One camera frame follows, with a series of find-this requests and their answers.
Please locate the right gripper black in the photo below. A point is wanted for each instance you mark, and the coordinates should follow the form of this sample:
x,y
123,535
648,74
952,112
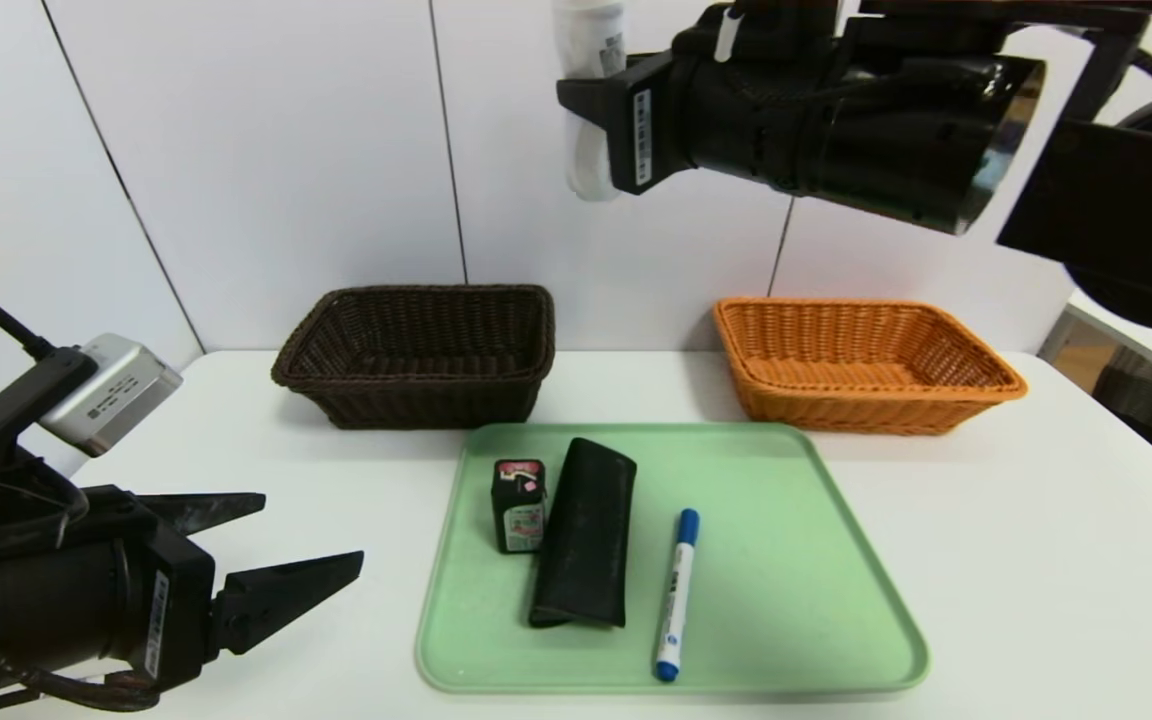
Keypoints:
x,y
636,128

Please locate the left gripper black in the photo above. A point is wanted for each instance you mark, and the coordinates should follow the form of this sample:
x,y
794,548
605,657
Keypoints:
x,y
171,612

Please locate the white plastic bottle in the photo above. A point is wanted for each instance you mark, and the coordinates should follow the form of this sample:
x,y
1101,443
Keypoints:
x,y
591,40

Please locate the black soft glasses case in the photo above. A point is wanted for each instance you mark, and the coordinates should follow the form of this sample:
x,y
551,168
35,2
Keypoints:
x,y
586,540

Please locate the blue capped white marker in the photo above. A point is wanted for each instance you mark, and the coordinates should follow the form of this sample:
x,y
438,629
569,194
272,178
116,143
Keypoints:
x,y
676,590

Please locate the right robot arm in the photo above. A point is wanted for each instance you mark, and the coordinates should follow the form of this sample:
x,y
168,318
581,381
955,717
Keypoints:
x,y
1136,200

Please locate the dark brown wicker basket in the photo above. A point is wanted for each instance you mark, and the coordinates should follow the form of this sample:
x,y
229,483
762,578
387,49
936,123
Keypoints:
x,y
416,390

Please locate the orange wicker basket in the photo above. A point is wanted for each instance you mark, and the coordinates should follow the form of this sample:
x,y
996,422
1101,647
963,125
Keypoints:
x,y
836,400

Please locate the small black drink carton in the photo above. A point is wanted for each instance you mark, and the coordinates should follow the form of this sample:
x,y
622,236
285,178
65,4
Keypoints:
x,y
519,510

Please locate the light green plastic tray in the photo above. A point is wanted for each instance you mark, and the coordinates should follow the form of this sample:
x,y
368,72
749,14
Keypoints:
x,y
766,620

